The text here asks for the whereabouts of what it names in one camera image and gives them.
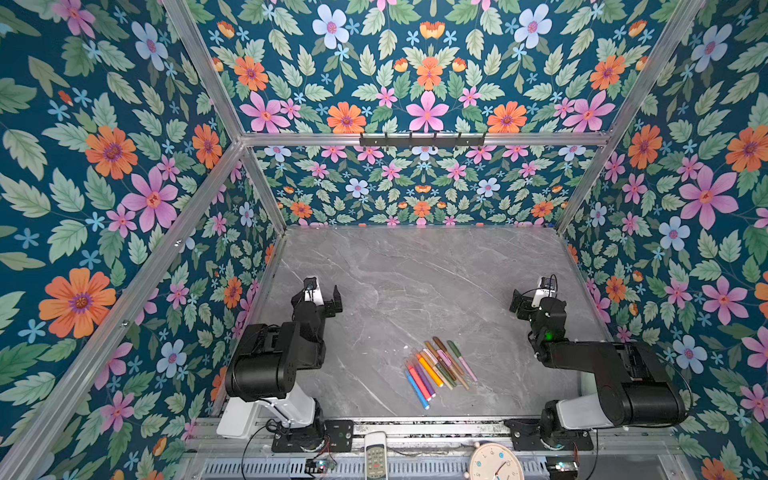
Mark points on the black hook rail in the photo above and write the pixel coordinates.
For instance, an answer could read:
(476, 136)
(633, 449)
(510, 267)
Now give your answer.
(408, 140)

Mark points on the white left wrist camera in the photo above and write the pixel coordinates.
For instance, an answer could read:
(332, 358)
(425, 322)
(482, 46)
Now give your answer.
(315, 297)

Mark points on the white remote control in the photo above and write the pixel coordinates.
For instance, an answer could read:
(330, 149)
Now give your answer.
(375, 456)

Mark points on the blue marker pen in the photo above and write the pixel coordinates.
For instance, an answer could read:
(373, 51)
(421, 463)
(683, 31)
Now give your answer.
(420, 396)

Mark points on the left small circuit board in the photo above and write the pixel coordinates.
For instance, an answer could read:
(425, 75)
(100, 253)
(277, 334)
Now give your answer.
(315, 467)

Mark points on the white power adapter box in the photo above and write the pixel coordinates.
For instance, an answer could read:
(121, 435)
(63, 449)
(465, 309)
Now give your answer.
(240, 419)

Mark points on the pink marker pen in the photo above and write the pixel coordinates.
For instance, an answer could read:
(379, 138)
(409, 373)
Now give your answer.
(419, 382)

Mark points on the brown pen tan cap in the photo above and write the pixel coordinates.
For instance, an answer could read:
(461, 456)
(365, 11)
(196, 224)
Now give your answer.
(438, 349)

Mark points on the orange pen brown cap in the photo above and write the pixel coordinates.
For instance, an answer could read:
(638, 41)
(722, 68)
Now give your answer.
(446, 358)

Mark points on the tan pen lilac cap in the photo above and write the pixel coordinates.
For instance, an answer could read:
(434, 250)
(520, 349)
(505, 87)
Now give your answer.
(458, 373)

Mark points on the orange highlighter pen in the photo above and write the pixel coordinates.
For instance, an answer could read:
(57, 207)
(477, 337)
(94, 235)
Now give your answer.
(430, 371)

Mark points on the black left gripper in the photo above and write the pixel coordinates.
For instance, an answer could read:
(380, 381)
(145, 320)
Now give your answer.
(327, 300)

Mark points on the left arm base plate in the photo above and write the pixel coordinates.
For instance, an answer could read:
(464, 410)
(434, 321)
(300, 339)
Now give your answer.
(327, 435)

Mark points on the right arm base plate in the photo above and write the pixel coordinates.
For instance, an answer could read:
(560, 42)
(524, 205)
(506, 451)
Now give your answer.
(526, 435)

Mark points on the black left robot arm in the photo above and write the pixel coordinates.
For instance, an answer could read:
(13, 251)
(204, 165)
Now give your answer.
(262, 375)

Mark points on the beige marker pen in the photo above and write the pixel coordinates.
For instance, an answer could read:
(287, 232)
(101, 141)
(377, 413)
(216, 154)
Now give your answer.
(435, 367)

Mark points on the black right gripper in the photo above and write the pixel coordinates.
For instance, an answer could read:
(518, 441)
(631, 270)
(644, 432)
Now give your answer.
(525, 303)

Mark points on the round pink clock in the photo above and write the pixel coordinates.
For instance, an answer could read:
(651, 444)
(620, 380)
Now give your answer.
(493, 461)

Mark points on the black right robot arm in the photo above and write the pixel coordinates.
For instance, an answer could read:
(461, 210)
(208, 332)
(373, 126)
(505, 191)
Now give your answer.
(631, 387)

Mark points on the small circuit board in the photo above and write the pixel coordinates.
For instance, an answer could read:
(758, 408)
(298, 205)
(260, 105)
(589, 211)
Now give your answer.
(315, 467)
(560, 469)

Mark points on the purple marker pen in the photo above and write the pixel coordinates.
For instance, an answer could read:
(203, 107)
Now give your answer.
(424, 379)

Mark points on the right small circuit board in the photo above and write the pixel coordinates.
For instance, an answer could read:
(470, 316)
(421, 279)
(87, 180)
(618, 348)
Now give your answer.
(560, 469)

